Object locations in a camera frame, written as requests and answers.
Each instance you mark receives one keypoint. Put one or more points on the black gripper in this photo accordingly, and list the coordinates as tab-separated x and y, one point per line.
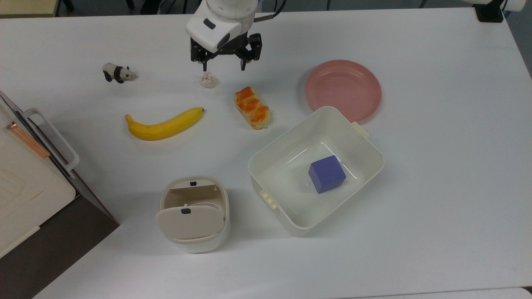
235	46

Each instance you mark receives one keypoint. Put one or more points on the white paper ball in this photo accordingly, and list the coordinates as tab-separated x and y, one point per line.
208	79

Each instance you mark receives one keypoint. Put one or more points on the beige mini trash can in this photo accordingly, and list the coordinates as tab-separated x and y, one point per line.
191	224

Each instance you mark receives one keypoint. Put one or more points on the orange glazed bread loaf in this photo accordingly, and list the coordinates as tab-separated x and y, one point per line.
252	109

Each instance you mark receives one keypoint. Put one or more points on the yellow banana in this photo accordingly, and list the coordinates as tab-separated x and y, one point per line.
162	128

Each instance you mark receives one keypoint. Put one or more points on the small panda toy figure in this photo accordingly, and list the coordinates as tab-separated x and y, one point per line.
118	73

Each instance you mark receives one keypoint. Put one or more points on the pink round plate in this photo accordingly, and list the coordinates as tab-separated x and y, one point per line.
343	89

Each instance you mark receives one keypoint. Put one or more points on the white rectangular plastic bin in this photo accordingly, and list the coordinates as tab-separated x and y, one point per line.
282	182

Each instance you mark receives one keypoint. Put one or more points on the blue cube block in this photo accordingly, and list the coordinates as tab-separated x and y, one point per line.
327	174

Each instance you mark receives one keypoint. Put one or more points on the light wooden desk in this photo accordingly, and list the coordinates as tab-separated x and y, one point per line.
25	6

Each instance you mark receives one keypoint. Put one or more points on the orange strip on box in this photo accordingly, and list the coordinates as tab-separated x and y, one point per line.
29	140

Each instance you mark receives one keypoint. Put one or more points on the dark brown drawer cabinet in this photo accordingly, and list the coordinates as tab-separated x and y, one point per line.
62	245

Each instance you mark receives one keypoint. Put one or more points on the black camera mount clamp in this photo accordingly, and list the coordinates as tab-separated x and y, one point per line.
490	12

